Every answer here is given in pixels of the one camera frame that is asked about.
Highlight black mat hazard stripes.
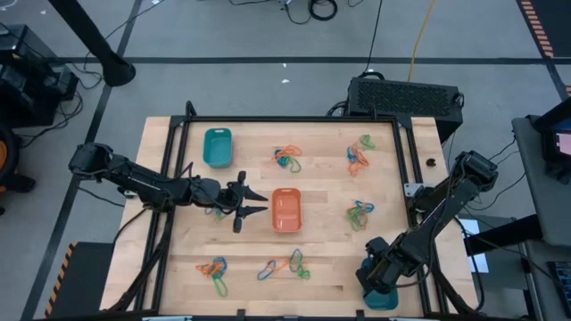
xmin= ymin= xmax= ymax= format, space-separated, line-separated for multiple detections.
xmin=43 ymin=241 xmax=115 ymax=320
xmin=516 ymin=0 xmax=571 ymax=60

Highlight black equipment rack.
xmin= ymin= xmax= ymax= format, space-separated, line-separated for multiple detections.
xmin=0 ymin=24 xmax=80 ymax=129

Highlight dark grey desk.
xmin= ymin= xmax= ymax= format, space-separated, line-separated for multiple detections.
xmin=519 ymin=238 xmax=571 ymax=321

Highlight orange plastic basket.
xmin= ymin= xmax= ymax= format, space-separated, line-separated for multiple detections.
xmin=270 ymin=186 xmax=303 ymax=235

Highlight black hanging cable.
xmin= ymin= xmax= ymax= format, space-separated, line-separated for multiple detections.
xmin=363 ymin=0 xmax=385 ymax=77

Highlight black aluminium table frame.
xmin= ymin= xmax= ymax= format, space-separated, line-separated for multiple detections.
xmin=100 ymin=100 xmax=481 ymax=320

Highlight teal plastic basket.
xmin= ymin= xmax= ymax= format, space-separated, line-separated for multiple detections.
xmin=202 ymin=127 xmax=234 ymax=169

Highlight black pole stand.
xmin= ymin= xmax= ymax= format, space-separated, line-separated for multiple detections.
xmin=46 ymin=0 xmax=137 ymax=88

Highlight blue plastic basket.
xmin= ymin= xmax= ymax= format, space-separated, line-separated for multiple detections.
xmin=361 ymin=256 xmax=401 ymax=312

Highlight coiled black cable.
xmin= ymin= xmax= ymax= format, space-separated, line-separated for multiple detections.
xmin=307 ymin=0 xmax=339 ymax=22

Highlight black computer tower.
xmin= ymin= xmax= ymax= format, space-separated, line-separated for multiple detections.
xmin=345 ymin=76 xmax=466 ymax=144

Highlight black monitor pink screen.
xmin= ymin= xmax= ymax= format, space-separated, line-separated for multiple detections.
xmin=533 ymin=96 xmax=571 ymax=185

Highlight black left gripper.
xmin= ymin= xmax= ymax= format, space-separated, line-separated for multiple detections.
xmin=191 ymin=171 xmax=269 ymax=234

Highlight orange black wheeled machine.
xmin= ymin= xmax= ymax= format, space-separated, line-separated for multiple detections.
xmin=0 ymin=122 xmax=37 ymax=218

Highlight silver metal bracket plate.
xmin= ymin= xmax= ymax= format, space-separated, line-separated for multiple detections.
xmin=403 ymin=181 xmax=425 ymax=198

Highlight yellow cable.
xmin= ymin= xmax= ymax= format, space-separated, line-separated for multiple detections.
xmin=406 ymin=0 xmax=437 ymax=84

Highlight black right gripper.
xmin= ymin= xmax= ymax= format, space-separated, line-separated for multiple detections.
xmin=355 ymin=236 xmax=405 ymax=293

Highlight black keyboard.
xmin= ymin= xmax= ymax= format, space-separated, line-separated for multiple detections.
xmin=547 ymin=260 xmax=571 ymax=309

